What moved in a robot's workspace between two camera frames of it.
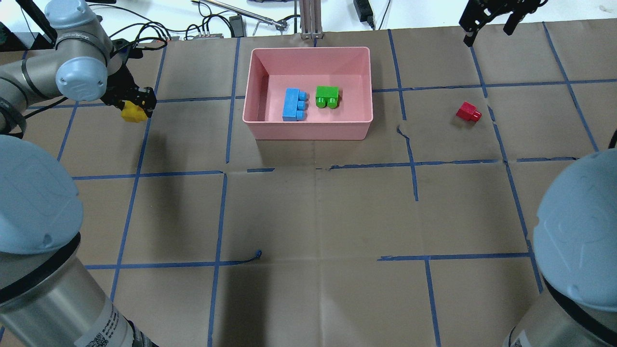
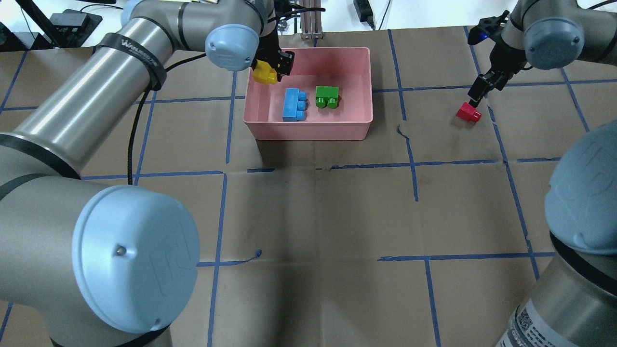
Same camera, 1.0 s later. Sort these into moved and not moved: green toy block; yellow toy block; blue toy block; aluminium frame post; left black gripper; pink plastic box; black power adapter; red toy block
Moved: yellow toy block; left black gripper
Not moved: green toy block; pink plastic box; red toy block; blue toy block; aluminium frame post; black power adapter
